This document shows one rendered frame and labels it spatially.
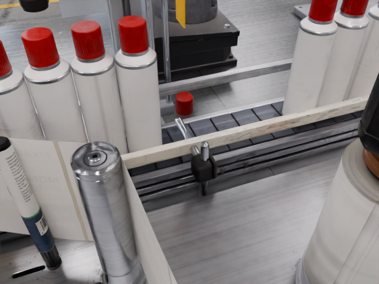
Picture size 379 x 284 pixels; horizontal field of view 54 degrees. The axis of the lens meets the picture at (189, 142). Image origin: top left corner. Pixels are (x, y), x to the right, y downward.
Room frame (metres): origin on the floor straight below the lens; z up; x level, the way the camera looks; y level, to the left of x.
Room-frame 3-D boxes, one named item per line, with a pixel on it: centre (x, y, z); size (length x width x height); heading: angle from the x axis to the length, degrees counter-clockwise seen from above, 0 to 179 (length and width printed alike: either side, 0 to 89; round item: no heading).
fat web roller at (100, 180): (0.21, 0.07, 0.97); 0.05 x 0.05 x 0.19
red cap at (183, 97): (0.58, 0.01, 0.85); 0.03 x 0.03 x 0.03
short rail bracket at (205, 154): (0.35, -0.02, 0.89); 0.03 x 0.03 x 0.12; 20
